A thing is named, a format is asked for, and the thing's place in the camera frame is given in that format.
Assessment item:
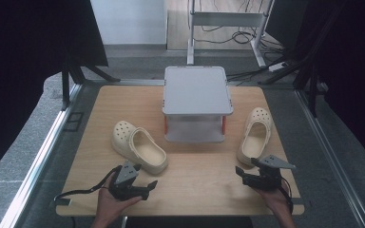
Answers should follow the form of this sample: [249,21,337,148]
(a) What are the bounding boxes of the grey two-tier shoe rack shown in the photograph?
[162,65,235,143]

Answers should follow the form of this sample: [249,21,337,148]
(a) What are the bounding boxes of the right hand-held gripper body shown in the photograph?
[241,154,297,192]

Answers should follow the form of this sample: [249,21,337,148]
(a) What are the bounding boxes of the black floor cables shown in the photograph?
[193,0,286,84]

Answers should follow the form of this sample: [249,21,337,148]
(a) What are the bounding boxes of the white metal stand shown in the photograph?
[185,0,276,68]

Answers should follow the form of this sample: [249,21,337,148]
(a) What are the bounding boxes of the black curtain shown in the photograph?
[0,0,109,188]
[264,0,365,175]

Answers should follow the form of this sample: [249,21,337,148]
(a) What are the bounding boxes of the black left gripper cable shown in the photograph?
[53,164,124,202]

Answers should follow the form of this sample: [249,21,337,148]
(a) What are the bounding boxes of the person's right hand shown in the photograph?
[254,183,291,217]

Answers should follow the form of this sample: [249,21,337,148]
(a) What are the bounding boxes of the person's left hand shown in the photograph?
[96,173,144,223]

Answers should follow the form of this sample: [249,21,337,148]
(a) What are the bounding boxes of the white power strip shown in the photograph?
[267,61,289,73]

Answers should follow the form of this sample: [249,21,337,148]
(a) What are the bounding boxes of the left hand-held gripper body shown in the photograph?
[108,161,150,201]

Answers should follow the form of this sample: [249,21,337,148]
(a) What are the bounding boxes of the cream clog shoe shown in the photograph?
[110,120,169,177]
[236,106,274,168]

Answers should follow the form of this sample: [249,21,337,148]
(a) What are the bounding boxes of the aluminium floor rail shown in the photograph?
[0,83,84,228]
[294,89,365,228]

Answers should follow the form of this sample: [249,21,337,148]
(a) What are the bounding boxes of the black tripod stand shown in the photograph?
[258,6,331,119]
[60,51,122,112]

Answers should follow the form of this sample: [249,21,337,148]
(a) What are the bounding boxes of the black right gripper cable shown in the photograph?
[279,176,295,214]

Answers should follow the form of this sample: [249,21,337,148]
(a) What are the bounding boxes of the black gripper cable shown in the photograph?
[279,176,295,214]
[53,164,124,202]

